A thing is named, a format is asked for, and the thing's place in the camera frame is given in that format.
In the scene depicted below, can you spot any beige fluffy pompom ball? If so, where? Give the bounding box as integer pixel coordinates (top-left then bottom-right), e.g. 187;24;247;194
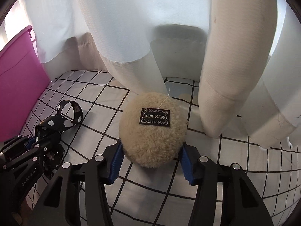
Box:
119;92;188;168

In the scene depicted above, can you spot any pink plastic bin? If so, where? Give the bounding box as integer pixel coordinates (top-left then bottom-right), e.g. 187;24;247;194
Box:
0;26;49;142

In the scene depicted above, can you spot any white curtain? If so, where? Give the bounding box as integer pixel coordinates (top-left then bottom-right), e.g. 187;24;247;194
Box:
1;0;300;148

